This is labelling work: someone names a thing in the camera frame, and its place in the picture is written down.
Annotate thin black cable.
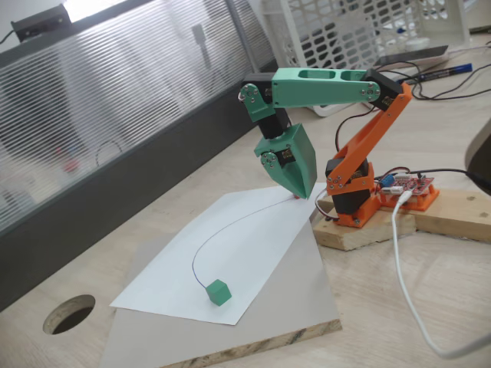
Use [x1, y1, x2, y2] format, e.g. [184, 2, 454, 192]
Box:
[410, 67, 491, 101]

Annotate dark flat tablet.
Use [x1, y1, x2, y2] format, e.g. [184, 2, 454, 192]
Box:
[377, 44, 450, 69]

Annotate elbow servo wire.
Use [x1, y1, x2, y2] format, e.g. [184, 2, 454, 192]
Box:
[335, 110, 379, 154]

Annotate green cube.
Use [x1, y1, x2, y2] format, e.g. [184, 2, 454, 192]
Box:
[206, 278, 233, 307]

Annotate white plastic basket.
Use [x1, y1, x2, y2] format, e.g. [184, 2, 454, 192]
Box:
[262, 0, 472, 118]

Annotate light wooden base plank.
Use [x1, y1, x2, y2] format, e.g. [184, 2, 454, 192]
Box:
[412, 186, 491, 243]

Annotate blue and black marker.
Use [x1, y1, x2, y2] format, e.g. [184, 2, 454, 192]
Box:
[416, 63, 474, 84]

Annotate grey rounded object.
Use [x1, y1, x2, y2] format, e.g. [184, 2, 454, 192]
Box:
[463, 117, 491, 186]

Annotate silver partition post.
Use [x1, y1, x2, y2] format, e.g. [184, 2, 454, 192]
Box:
[225, 0, 272, 76]

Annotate black box device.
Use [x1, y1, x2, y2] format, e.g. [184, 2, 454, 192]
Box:
[10, 3, 72, 42]

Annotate grey frosted desk partition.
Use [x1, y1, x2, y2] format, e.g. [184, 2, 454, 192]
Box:
[0, 0, 292, 314]

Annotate orange circuit board holder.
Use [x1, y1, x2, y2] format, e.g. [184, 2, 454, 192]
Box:
[377, 183, 441, 212]

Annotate red circuit board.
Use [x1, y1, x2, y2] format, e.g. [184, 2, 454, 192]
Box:
[374, 172, 437, 199]

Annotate white paper sheet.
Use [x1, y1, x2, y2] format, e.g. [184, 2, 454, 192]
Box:
[110, 182, 327, 326]

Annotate white USB cable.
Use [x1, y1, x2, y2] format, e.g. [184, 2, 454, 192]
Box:
[390, 190, 491, 360]

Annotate base servo wire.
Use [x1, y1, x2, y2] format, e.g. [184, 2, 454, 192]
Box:
[313, 191, 341, 224]

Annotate black power cable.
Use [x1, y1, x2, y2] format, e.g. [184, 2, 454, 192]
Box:
[412, 167, 491, 195]

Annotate light wooden base block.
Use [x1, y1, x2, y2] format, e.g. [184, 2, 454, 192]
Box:
[312, 189, 418, 252]

